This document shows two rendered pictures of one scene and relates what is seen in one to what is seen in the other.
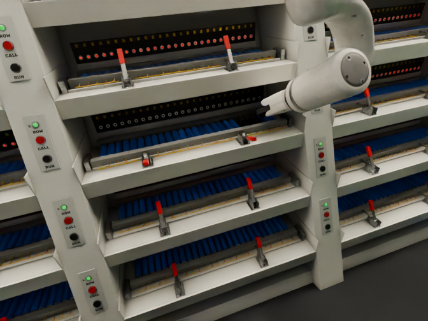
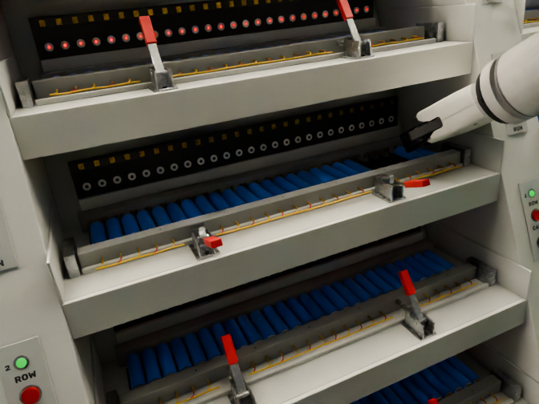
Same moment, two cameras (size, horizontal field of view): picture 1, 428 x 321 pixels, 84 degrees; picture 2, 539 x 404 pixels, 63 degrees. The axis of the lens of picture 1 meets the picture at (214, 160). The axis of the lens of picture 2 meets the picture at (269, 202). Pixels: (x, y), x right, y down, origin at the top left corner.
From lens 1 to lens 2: 0.17 m
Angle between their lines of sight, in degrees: 11
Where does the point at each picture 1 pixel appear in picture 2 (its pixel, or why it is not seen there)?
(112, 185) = (131, 303)
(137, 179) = (185, 286)
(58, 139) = (15, 200)
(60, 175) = (17, 284)
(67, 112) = (37, 143)
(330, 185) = not seen: outside the picture
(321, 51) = (512, 23)
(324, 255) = not seen: outside the picture
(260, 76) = (411, 66)
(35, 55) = not seen: outside the picture
